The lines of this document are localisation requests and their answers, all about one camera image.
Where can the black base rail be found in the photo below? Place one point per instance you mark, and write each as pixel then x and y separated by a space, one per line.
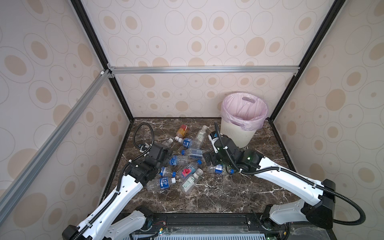
pixel 219 227

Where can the clear bottle blue label white cap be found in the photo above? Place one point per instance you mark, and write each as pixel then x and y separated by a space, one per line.
pixel 188 143

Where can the clear bottle pale blue label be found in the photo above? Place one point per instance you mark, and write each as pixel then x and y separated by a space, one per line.
pixel 196 154

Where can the orange red label bottle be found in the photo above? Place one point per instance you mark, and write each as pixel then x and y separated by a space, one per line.
pixel 182 131

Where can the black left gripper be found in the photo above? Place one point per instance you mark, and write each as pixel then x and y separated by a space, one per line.
pixel 166 156

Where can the white waste bin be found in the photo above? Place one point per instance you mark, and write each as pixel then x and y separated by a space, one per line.
pixel 240 131

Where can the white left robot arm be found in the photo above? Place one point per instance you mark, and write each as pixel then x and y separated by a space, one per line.
pixel 134 177

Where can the clear bottle blue label front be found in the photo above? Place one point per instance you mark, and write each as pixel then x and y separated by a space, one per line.
pixel 160 184

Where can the clear bottle green white label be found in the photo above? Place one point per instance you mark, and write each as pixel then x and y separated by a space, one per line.
pixel 201 136

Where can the small crushed bottle blue cap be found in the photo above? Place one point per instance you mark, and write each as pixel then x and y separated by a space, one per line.
pixel 220 170

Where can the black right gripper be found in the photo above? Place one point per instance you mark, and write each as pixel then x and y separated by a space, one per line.
pixel 211 154

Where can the crushed bottle blue label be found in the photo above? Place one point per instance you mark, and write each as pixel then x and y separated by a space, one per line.
pixel 167 172

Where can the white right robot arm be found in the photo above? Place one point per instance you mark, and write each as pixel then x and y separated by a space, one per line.
pixel 315 205

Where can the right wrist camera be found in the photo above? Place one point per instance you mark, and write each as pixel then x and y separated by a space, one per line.
pixel 214 139

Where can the aluminium rail left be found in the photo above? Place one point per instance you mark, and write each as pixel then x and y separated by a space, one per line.
pixel 21 184

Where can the clear unlabelled bottle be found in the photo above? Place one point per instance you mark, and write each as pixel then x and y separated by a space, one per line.
pixel 168 143

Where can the pink bin liner bag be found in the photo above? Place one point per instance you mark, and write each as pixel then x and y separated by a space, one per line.
pixel 244 110

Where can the horizontal aluminium rail back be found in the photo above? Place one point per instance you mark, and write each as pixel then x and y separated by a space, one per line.
pixel 205 70

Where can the square clear bottle white cap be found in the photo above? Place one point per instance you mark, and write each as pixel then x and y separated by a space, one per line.
pixel 190 182

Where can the clear bottle pink red label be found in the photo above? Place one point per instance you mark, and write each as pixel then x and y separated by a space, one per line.
pixel 188 170

